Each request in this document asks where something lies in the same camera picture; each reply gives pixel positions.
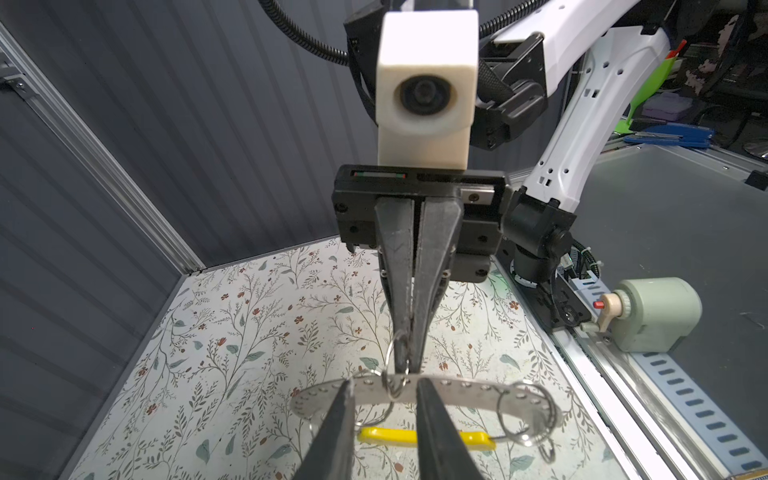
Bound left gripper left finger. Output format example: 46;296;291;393
293;380;356;480

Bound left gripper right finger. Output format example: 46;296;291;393
416;379;482;480

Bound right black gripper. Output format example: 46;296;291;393
332;165;512;372

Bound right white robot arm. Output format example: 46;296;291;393
332;1;670;373

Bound pale green bottle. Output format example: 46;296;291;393
574;277;703;353

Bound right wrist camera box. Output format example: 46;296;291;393
375;9;479;171

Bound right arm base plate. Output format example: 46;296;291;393
497;239;602;335

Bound slotted cable duct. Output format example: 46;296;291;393
629;353;767;474

